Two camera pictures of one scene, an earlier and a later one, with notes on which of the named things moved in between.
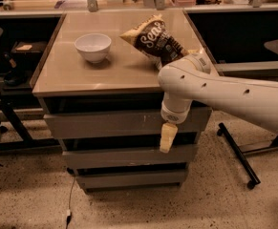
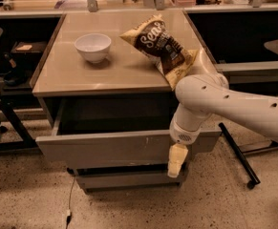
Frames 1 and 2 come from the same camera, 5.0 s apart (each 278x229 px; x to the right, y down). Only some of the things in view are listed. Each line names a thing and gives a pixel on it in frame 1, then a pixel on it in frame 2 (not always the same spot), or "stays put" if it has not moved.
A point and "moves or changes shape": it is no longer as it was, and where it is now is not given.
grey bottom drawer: x=131 y=179 stays put
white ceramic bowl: x=93 y=47 stays put
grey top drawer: x=121 y=122 moves or changes shape
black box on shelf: x=29 y=51 stays put
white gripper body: x=172 y=116 -> x=183 y=135
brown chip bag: x=156 y=41 stays put
